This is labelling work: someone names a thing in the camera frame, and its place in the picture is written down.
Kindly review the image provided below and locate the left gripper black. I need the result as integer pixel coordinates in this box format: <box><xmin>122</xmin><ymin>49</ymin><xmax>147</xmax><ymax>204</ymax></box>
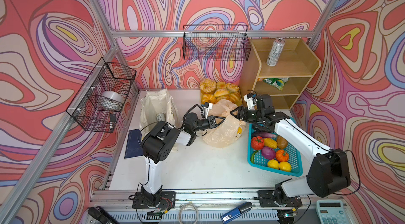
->
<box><xmin>190</xmin><ymin>118</ymin><xmax>225</xmax><ymax>134</ymax></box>

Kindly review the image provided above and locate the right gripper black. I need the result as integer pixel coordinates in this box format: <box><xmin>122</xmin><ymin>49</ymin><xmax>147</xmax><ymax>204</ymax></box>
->
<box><xmin>230</xmin><ymin>106</ymin><xmax>264</xmax><ymax>123</ymax></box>

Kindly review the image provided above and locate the translucent beige plastic bag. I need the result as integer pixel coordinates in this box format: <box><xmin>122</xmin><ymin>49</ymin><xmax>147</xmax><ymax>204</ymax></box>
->
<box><xmin>202</xmin><ymin>103</ymin><xmax>246</xmax><ymax>149</ymax></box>

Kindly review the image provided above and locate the white canvas tote bag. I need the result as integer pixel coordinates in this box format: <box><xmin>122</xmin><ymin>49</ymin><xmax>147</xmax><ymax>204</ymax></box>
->
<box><xmin>140</xmin><ymin>89</ymin><xmax>180</xmax><ymax>142</ymax></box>

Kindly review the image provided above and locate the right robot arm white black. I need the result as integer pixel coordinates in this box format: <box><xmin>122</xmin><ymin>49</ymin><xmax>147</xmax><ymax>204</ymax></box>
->
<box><xmin>231</xmin><ymin>94</ymin><xmax>351</xmax><ymax>206</ymax></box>

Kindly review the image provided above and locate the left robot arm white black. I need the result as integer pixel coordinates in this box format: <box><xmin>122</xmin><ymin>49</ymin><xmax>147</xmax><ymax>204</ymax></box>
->
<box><xmin>134</xmin><ymin>112</ymin><xmax>225</xmax><ymax>208</ymax></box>

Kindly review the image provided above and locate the striped croissant bread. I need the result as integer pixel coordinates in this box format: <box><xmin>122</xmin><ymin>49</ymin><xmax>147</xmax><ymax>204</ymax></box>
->
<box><xmin>229</xmin><ymin>92</ymin><xmax>242</xmax><ymax>106</ymax></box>

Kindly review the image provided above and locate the yellow bread tray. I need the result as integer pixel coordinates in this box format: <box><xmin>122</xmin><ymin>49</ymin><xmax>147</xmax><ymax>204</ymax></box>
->
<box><xmin>200</xmin><ymin>91</ymin><xmax>236</xmax><ymax>105</ymax></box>

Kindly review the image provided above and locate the oval bread bun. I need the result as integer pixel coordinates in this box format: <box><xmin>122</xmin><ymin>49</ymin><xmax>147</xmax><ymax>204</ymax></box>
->
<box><xmin>214</xmin><ymin>88</ymin><xmax>230</xmax><ymax>98</ymax></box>

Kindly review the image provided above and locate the purple toy eggplant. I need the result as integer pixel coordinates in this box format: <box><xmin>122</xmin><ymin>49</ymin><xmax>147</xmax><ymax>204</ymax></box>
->
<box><xmin>251</xmin><ymin>131</ymin><xmax>277</xmax><ymax>138</ymax></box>

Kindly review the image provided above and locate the red toy tomato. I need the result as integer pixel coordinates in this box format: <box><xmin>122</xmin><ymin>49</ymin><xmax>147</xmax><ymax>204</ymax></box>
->
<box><xmin>251</xmin><ymin>136</ymin><xmax>265</xmax><ymax>151</ymax></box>

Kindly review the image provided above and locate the sugared bread roll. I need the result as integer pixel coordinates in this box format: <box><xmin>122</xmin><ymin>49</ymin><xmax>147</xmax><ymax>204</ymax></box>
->
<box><xmin>200</xmin><ymin>78</ymin><xmax>217</xmax><ymax>94</ymax></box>

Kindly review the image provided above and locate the yellow toy corn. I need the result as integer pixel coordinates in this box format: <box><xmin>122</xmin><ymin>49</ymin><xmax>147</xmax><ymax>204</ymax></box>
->
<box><xmin>263</xmin><ymin>138</ymin><xmax>278</xmax><ymax>149</ymax></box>

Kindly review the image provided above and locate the purple toy onion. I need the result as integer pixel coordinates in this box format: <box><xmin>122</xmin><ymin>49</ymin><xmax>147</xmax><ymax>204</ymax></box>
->
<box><xmin>261</xmin><ymin>146</ymin><xmax>276</xmax><ymax>160</ymax></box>

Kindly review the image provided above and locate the brown toy potato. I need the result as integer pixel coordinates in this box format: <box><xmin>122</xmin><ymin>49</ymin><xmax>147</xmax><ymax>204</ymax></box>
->
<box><xmin>276</xmin><ymin>135</ymin><xmax>289</xmax><ymax>150</ymax></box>

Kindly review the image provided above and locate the green snack packet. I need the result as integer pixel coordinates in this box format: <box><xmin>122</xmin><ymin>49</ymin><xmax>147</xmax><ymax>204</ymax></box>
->
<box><xmin>263</xmin><ymin>77</ymin><xmax>289</xmax><ymax>91</ymax></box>

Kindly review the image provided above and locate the wooden shelf unit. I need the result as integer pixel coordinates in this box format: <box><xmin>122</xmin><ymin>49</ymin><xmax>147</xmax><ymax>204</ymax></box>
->
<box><xmin>239</xmin><ymin>38</ymin><xmax>321</xmax><ymax>110</ymax></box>

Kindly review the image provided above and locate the yellow toy lemon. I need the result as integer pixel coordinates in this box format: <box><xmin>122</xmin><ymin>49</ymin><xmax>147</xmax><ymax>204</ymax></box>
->
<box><xmin>278</xmin><ymin>162</ymin><xmax>292</xmax><ymax>172</ymax></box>
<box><xmin>267</xmin><ymin>159</ymin><xmax>279</xmax><ymax>170</ymax></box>

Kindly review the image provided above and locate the orange toy pumpkin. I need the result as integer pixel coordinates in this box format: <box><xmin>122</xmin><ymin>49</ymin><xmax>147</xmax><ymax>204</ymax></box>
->
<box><xmin>275</xmin><ymin>150</ymin><xmax>289</xmax><ymax>163</ymax></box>

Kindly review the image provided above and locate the yellow toy lemon right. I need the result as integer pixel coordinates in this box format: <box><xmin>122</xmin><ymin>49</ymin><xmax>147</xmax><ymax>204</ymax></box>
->
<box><xmin>278</xmin><ymin>162</ymin><xmax>292</xmax><ymax>172</ymax></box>

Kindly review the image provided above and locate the teal plastic basket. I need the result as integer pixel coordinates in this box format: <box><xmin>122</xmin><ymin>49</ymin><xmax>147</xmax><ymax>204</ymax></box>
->
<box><xmin>247</xmin><ymin>125</ymin><xmax>303</xmax><ymax>177</ymax></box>

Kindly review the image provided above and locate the dark blue notebook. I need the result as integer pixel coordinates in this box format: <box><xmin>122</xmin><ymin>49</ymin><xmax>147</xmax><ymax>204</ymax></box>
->
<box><xmin>124</xmin><ymin>129</ymin><xmax>143</xmax><ymax>159</ymax></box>

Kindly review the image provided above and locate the silver pink drink can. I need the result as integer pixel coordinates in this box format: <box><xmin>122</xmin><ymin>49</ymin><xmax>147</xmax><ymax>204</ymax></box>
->
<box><xmin>266</xmin><ymin>38</ymin><xmax>285</xmax><ymax>66</ymax></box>

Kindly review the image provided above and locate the blue black handheld tool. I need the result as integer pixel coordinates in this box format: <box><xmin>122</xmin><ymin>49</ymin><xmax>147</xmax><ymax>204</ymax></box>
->
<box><xmin>221</xmin><ymin>201</ymin><xmax>253</xmax><ymax>224</ymax></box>

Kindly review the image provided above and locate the silver tape roll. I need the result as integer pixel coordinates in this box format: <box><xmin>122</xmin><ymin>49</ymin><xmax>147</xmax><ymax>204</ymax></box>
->
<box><xmin>100</xmin><ymin>91</ymin><xmax>124</xmax><ymax>111</ymax></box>

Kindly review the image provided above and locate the white calculator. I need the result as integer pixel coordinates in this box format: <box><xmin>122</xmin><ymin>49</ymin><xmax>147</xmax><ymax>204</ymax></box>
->
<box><xmin>316</xmin><ymin>200</ymin><xmax>350</xmax><ymax>224</ymax></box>

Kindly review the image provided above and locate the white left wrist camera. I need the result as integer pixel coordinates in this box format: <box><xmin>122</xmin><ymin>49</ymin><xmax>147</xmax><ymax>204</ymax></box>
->
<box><xmin>201</xmin><ymin>102</ymin><xmax>213</xmax><ymax>118</ymax></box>

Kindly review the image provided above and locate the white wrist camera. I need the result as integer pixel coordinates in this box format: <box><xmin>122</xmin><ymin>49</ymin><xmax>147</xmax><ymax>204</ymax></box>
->
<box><xmin>243</xmin><ymin>93</ymin><xmax>256</xmax><ymax>110</ymax></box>
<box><xmin>201</xmin><ymin>102</ymin><xmax>213</xmax><ymax>118</ymax></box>

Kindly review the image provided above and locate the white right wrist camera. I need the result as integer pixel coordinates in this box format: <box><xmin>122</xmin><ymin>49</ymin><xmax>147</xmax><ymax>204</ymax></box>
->
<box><xmin>243</xmin><ymin>93</ymin><xmax>256</xmax><ymax>110</ymax></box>

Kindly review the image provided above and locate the striped ring bread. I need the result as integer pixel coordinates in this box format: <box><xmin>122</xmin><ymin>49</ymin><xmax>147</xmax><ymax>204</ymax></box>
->
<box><xmin>201</xmin><ymin>93</ymin><xmax>217</xmax><ymax>105</ymax></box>

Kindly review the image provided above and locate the black wire basket back wall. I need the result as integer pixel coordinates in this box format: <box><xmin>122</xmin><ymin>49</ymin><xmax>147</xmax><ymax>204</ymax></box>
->
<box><xmin>182</xmin><ymin>23</ymin><xmax>251</xmax><ymax>61</ymax></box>

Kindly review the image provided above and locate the black wire basket wall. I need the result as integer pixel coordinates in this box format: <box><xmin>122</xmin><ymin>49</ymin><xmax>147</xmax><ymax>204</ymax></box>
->
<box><xmin>66</xmin><ymin>58</ymin><xmax>137</xmax><ymax>133</ymax></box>
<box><xmin>182</xmin><ymin>23</ymin><xmax>251</xmax><ymax>61</ymax></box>

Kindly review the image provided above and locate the coiled white cable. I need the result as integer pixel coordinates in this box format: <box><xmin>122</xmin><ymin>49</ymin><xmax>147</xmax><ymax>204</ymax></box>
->
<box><xmin>178</xmin><ymin>202</ymin><xmax>199</xmax><ymax>224</ymax></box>

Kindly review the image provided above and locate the black wire basket left wall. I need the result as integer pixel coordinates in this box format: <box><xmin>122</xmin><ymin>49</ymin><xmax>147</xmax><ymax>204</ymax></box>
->
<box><xmin>66</xmin><ymin>58</ymin><xmax>137</xmax><ymax>133</ymax></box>

